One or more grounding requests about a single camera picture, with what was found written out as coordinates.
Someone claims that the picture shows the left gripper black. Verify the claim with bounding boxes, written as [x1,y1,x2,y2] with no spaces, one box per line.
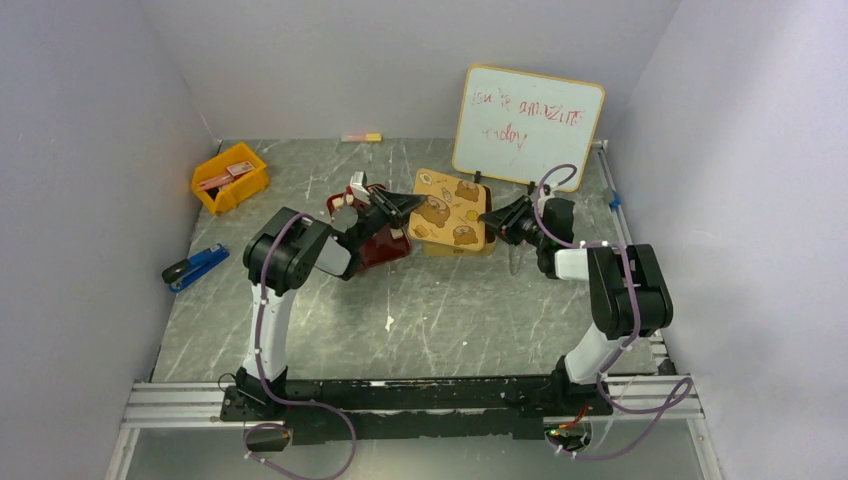
[351,186,428,250]

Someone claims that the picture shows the pink metal tweezers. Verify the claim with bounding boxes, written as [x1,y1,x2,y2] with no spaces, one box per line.
[508,245,525,276]

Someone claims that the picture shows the silver box lid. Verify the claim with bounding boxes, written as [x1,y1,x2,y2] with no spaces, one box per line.
[407,168,487,252]

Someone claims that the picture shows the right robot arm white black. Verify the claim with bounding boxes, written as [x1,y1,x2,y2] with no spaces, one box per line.
[480,196,673,415]

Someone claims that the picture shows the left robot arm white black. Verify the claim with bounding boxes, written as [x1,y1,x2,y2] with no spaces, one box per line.
[235,185,426,420]

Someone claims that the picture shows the gold chocolate box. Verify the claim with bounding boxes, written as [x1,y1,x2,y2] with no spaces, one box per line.
[410,187,495,256]

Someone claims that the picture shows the red rectangular tray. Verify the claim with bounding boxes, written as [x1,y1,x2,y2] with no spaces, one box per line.
[326,186,411,272]

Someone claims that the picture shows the yellow pink eraser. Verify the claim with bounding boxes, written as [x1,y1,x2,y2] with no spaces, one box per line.
[341,133,383,143]

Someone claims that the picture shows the yellow plastic bin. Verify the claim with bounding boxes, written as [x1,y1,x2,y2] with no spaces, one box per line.
[190,142,270,215]

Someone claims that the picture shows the pink box in bin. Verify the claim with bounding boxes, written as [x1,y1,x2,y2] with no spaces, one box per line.
[195,161,255,191]

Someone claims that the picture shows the blue black stapler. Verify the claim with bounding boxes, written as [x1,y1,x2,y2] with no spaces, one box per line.
[161,243,230,293]

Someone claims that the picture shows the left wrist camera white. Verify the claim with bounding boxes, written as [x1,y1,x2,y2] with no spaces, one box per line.
[346,171,370,204]

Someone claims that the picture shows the whiteboard with yellow frame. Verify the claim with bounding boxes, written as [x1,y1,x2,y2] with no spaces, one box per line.
[452,64,605,192]

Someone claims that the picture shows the blue clip on rail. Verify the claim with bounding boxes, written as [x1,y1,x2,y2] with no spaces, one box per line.
[604,187,621,211]

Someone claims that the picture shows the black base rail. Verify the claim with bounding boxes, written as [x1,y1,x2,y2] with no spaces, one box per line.
[220,368,612,445]

